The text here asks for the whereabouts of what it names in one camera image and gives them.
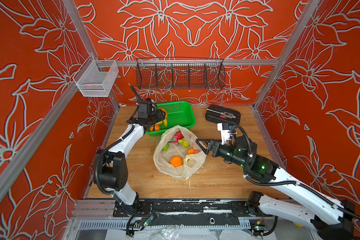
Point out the black tool case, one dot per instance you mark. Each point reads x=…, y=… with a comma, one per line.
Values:
x=218, y=114

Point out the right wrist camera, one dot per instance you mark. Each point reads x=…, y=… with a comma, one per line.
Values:
x=224, y=129

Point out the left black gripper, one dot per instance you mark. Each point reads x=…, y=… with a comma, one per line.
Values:
x=160, y=116

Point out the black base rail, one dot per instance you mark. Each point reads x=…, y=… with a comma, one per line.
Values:
x=200, y=212

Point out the translucent printed plastic bag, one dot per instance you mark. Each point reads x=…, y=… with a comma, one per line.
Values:
x=193, y=156

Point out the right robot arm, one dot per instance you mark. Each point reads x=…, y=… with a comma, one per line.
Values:
x=331, y=219

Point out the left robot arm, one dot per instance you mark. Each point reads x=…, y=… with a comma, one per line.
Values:
x=111, y=170

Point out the yellow-green toy starfruit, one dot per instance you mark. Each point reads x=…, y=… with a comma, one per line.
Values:
x=184, y=143

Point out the clear plastic wall bin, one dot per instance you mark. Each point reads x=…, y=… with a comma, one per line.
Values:
x=96, y=78

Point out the black wire wall basket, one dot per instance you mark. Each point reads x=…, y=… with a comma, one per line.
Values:
x=180, y=73

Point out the green plastic basket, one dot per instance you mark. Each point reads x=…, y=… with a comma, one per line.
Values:
x=179, y=113

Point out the orange toy fruit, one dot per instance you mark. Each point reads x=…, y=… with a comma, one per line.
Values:
x=155, y=128

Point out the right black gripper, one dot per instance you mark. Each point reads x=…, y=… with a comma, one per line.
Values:
x=215, y=146

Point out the green toy fruit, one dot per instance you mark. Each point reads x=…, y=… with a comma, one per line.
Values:
x=165, y=148

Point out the pink toy dragon fruit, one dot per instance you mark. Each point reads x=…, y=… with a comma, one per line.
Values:
x=177, y=136

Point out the crumpled clear plastic scrap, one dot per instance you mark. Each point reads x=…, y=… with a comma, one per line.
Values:
x=165, y=234

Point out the orange toy tangerine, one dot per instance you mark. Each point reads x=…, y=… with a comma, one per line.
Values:
x=176, y=161

